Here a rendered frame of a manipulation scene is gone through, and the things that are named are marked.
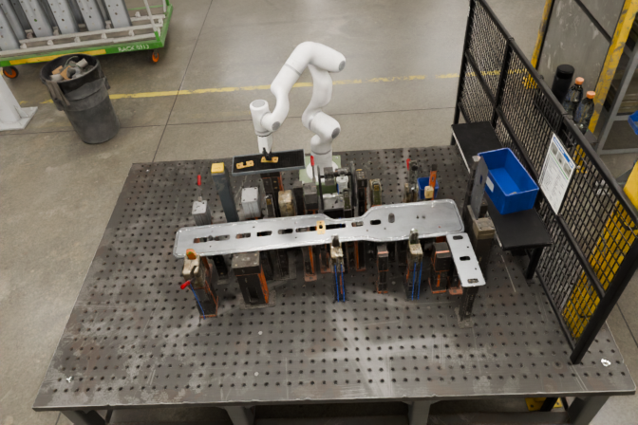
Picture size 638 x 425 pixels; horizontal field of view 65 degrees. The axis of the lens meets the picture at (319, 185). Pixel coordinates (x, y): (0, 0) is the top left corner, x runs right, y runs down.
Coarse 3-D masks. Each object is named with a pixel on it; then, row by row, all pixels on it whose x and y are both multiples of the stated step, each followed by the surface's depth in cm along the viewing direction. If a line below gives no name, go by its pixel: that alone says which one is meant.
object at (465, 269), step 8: (464, 232) 230; (448, 240) 228; (456, 240) 228; (464, 240) 227; (456, 248) 225; (464, 248) 224; (472, 248) 224; (456, 256) 221; (472, 256) 221; (456, 264) 218; (464, 264) 218; (472, 264) 218; (464, 272) 215; (472, 272) 214; (480, 272) 214; (464, 280) 212; (480, 280) 211
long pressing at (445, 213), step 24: (288, 216) 246; (312, 216) 245; (360, 216) 242; (384, 216) 241; (408, 216) 240; (432, 216) 239; (456, 216) 238; (192, 240) 240; (240, 240) 238; (264, 240) 237; (288, 240) 235; (312, 240) 234; (360, 240) 234; (384, 240) 231
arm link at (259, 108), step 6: (252, 102) 231; (258, 102) 230; (264, 102) 230; (252, 108) 228; (258, 108) 227; (264, 108) 228; (252, 114) 231; (258, 114) 229; (264, 114) 229; (258, 120) 231; (258, 126) 234
